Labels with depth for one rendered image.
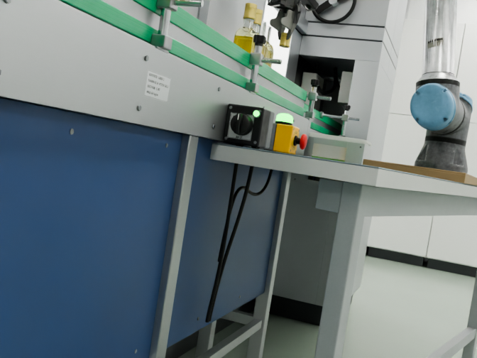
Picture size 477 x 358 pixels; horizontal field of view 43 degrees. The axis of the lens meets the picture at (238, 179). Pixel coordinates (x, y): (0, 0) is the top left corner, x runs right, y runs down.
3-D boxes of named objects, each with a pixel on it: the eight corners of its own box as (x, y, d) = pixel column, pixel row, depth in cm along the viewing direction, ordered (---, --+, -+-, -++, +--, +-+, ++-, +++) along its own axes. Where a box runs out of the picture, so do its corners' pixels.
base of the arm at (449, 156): (469, 177, 181) (475, 145, 180) (463, 174, 167) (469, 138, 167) (418, 170, 187) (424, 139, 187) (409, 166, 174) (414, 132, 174)
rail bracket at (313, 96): (279, 114, 200) (284, 77, 199) (328, 121, 194) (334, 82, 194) (276, 113, 197) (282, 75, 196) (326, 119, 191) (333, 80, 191)
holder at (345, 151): (292, 158, 217) (294, 136, 217) (368, 169, 208) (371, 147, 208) (279, 155, 201) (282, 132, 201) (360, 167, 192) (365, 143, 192)
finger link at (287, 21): (275, 35, 194) (277, 8, 194) (289, 40, 197) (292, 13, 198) (282, 34, 191) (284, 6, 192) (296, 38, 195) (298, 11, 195)
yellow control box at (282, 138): (270, 152, 158) (274, 124, 158) (297, 156, 155) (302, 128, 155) (262, 150, 151) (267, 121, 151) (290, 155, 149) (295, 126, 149)
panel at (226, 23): (275, 102, 260) (288, 23, 259) (282, 103, 259) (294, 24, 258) (191, 61, 175) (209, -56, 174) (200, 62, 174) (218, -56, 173)
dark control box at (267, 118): (234, 145, 132) (240, 107, 132) (269, 150, 129) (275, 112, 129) (221, 143, 124) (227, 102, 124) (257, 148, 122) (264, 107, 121)
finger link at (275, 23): (263, 35, 199) (270, 8, 198) (277, 40, 203) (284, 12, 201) (268, 36, 197) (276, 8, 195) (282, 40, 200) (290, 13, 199)
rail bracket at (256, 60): (248, 94, 141) (257, 37, 140) (278, 97, 138) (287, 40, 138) (243, 91, 137) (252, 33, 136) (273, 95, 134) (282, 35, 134)
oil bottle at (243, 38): (231, 102, 176) (242, 30, 175) (248, 104, 174) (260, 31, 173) (223, 99, 171) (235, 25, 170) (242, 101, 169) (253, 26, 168)
